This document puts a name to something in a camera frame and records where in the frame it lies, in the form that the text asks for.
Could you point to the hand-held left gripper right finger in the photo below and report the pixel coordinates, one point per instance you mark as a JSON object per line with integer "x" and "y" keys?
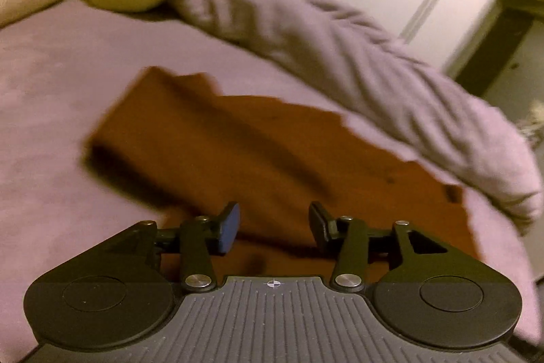
{"x": 317, "y": 227}

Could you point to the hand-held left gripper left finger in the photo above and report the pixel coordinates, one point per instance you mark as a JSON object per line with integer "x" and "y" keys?
{"x": 228, "y": 227}

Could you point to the brown small garment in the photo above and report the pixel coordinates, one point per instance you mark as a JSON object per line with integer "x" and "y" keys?
{"x": 272, "y": 159}

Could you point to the crumpled purple duvet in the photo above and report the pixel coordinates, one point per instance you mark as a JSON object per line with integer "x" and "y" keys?
{"x": 340, "y": 61}

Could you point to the bed with purple sheet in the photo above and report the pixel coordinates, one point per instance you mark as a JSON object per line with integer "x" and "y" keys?
{"x": 51, "y": 99}

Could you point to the pale flower bouquet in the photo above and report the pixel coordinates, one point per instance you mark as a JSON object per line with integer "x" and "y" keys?
{"x": 534, "y": 120}

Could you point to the dark door opening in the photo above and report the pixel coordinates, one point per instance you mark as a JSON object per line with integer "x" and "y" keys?
{"x": 495, "y": 48}

